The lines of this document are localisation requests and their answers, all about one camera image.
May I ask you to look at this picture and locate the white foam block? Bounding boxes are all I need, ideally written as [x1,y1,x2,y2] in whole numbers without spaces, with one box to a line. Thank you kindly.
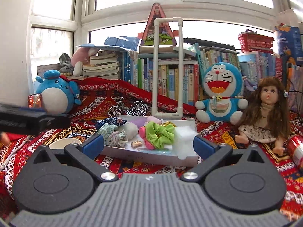
[172,126,198,160]

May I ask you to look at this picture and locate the green checkered cloth pouch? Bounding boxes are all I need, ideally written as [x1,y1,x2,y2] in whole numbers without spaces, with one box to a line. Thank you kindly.
[97,124,128,148]

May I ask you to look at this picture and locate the dark blue patterned scrunchie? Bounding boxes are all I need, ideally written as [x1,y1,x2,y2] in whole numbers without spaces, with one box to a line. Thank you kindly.
[94,117,127,130]

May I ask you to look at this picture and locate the blue face mask pack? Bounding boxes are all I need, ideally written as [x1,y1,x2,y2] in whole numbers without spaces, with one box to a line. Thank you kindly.
[137,148,172,156]

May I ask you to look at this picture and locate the white fluffy plush toy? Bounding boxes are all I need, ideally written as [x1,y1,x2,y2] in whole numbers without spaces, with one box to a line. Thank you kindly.
[118,121,138,140]

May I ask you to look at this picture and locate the gold sequin heart cushion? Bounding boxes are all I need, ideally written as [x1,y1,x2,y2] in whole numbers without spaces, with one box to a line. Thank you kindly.
[161,121,176,127]

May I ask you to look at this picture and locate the green scrunchie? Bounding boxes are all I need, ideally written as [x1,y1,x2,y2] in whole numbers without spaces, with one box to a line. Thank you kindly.
[145,121,175,150]

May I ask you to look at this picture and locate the pink scrunchie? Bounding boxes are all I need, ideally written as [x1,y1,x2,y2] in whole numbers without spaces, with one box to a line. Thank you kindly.
[139,127,155,150]

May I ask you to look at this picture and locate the purple plush toy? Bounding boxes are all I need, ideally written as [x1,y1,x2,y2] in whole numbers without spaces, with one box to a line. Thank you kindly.
[130,118,146,128]

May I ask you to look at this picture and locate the pink sock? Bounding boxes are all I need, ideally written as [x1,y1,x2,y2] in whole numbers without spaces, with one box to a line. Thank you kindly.
[146,115,163,125]

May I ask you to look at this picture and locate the person left hand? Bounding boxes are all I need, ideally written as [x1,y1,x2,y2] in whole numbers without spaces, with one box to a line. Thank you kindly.
[0,132,10,146]

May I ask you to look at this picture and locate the smartphone with red case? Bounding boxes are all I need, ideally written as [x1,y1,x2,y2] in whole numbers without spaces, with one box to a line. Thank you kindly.
[28,94,42,109]

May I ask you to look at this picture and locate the white paper cup with cat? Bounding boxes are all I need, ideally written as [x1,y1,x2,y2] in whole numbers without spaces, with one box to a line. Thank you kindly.
[49,138,82,150]

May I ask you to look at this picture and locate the white cardboard tray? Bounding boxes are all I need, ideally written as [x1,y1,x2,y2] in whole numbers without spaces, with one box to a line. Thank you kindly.
[101,118,198,167]

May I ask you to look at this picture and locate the blue round plush toy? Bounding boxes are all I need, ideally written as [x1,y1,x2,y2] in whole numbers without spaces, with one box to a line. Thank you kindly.
[35,70,82,114]

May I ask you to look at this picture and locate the red patterned blanket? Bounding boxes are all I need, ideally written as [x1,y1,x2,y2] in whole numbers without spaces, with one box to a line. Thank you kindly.
[0,76,303,222]

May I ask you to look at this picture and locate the miniature metal bicycle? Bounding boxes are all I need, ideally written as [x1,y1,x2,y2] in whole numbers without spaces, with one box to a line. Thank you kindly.
[108,98,147,117]

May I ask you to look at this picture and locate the Doraemon plush toy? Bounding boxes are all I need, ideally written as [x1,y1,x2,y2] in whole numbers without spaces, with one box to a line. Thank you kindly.
[195,62,249,125]

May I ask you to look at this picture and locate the brown haired doll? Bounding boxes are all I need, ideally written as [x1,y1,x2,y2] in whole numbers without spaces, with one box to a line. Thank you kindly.
[235,76,290,156]

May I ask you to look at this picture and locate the stack of books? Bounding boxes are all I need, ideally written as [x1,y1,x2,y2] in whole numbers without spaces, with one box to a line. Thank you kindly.
[82,51,122,80]

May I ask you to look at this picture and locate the pink plush toy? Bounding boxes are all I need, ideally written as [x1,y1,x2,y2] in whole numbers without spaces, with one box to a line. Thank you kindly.
[71,47,99,76]

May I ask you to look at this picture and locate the red soda can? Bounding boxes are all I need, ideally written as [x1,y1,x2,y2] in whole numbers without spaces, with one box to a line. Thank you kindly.
[287,135,303,171]

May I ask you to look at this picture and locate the row of books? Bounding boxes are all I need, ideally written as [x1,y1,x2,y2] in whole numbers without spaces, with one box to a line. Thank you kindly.
[121,43,303,107]

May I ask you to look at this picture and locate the red plastic basket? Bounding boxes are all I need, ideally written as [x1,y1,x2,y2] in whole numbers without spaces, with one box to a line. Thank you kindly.
[238,29,274,54]

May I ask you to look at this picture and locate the triangular colourful toy box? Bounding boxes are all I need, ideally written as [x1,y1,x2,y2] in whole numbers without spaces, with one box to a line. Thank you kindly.
[141,3,177,46]

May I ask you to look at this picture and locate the blue cardboard box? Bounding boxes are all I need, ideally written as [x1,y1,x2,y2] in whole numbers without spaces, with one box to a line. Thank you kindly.
[274,23,302,66]

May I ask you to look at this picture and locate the white charging cable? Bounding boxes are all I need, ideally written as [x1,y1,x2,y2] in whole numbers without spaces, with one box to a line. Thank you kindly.
[0,134,33,172]

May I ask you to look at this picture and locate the white pvc pipe frame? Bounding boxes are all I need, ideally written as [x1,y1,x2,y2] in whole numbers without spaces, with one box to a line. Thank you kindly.
[151,17,184,120]

